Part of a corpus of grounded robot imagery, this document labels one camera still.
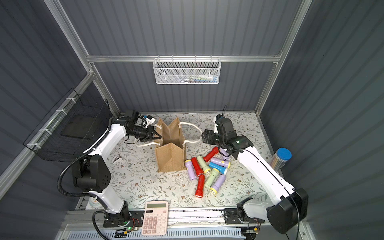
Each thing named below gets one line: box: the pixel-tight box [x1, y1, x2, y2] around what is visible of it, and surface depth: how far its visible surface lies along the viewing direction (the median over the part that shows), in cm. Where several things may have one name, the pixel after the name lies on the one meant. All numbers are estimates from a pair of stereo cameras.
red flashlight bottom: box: [195, 174, 205, 198], surface depth 83 cm
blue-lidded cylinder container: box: [268, 147, 292, 172], surface depth 77 cm
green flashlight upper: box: [196, 155, 212, 174], surface depth 91 cm
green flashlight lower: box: [204, 168, 220, 189], surface depth 86 cm
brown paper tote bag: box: [155, 117, 186, 173], surface depth 88 cm
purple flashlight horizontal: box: [211, 157, 231, 169], surface depth 91 cm
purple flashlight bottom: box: [210, 173, 226, 195], surface depth 84 cm
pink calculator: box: [141, 201, 168, 236], surface depth 74 cm
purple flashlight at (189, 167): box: [184, 159, 197, 181], surface depth 89 cm
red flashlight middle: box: [191, 157, 204, 176], surface depth 91 cm
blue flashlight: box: [208, 162, 228, 175], surface depth 90 cm
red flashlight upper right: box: [203, 146, 219, 162], surface depth 96 cm
